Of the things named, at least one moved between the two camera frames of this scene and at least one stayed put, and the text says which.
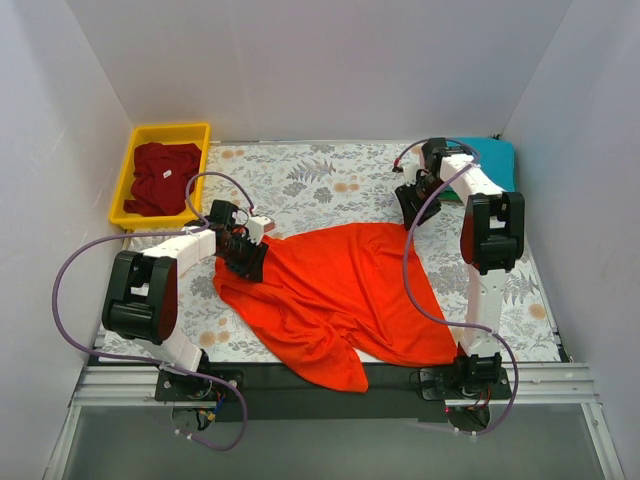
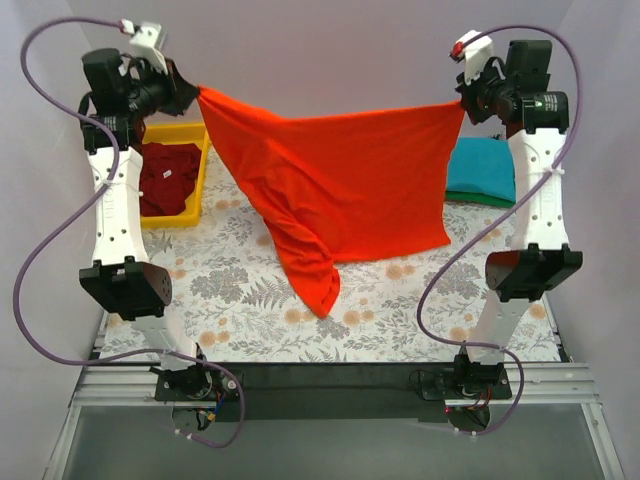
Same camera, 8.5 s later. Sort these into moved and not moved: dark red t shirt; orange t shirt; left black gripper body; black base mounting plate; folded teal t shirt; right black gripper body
Moved: orange t shirt; right black gripper body; left black gripper body
Not moved: folded teal t shirt; black base mounting plate; dark red t shirt
